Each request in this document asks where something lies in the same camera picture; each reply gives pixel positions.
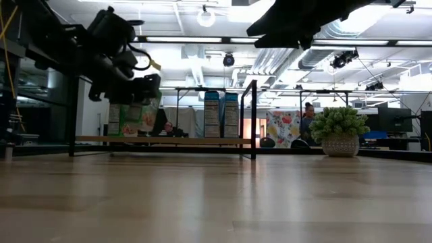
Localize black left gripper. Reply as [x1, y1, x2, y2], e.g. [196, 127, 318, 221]
[88, 50, 162, 104]

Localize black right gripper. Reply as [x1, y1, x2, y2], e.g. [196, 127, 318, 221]
[246, 0, 375, 51]

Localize green Apple Jacks cereal box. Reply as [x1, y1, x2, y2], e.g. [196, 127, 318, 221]
[120, 91, 163, 138]
[107, 101, 123, 138]

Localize wooden shelf with black frame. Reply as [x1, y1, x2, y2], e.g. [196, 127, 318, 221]
[68, 74, 258, 161]

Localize blue Rice Krispies cereal box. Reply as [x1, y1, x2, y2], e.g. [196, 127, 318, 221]
[223, 92, 240, 139]
[203, 90, 221, 139]

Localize person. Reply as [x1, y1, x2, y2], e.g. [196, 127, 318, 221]
[299, 101, 317, 146]
[163, 120, 190, 138]

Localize black ceiling spot lamp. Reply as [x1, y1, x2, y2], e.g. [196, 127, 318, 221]
[221, 52, 236, 68]

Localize black ceiling track light cluster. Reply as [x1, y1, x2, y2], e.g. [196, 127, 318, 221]
[364, 80, 385, 92]
[329, 48, 360, 70]

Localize overhead LED light bar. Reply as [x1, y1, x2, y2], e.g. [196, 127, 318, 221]
[134, 34, 432, 47]

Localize floral patterned cloth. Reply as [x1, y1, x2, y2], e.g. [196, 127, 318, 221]
[265, 110, 302, 149]

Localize green plant in woven pot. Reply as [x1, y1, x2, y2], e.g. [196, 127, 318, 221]
[308, 105, 371, 158]

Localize black rounded object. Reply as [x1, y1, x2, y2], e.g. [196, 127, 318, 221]
[290, 138, 310, 149]
[259, 136, 276, 149]

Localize small grey cylinder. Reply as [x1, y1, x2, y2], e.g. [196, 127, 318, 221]
[3, 142, 15, 161]

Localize blue chair back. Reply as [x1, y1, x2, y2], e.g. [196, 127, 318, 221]
[361, 130, 389, 140]

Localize black computer monitor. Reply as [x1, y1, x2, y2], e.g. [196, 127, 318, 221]
[377, 107, 414, 134]

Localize black computer tower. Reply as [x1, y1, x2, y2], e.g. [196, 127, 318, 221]
[419, 110, 432, 153]

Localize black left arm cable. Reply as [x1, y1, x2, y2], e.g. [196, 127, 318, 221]
[126, 19, 155, 72]

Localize black metal workbench frame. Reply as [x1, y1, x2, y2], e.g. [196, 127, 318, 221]
[158, 86, 252, 138]
[298, 88, 350, 109]

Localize yellow cable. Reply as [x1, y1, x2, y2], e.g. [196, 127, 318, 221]
[0, 5, 27, 133]

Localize black aluminium table rig frame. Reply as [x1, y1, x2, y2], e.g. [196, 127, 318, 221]
[0, 32, 432, 163]

